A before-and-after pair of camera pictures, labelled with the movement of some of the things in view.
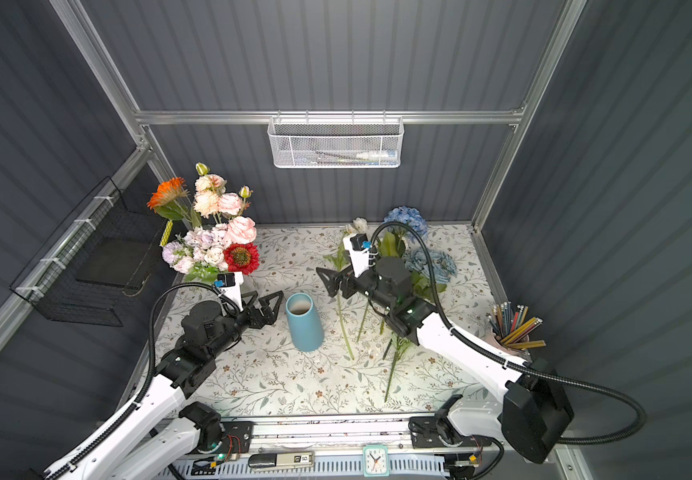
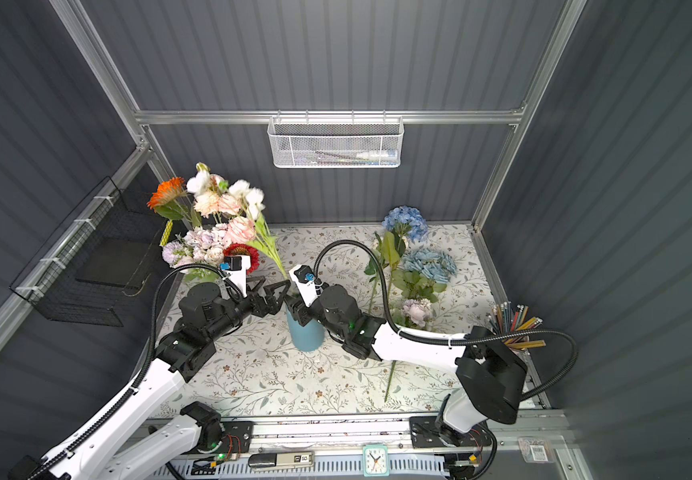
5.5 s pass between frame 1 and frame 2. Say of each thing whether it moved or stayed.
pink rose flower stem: stayed
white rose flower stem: moved
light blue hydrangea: stayed
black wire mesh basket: stayed
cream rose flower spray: stayed
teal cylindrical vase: stayed
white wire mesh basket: stayed
